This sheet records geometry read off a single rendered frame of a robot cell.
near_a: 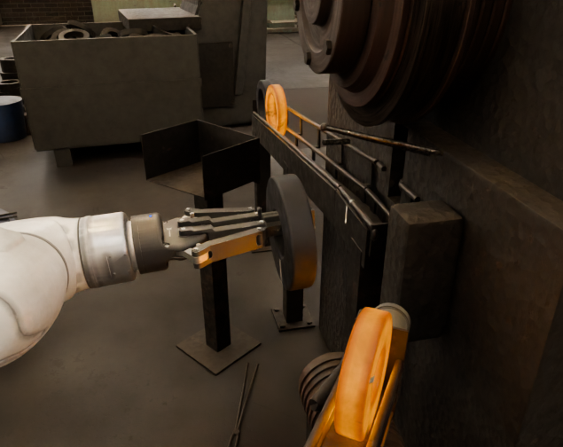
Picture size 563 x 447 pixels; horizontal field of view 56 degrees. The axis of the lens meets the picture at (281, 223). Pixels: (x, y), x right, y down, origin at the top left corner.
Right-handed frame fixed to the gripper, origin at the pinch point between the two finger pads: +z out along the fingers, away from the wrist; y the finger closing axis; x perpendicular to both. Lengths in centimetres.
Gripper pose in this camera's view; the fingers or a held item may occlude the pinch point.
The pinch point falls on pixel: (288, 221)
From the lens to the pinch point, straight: 70.6
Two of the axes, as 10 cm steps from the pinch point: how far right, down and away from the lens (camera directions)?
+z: 9.7, -1.5, 1.9
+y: 2.4, 4.5, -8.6
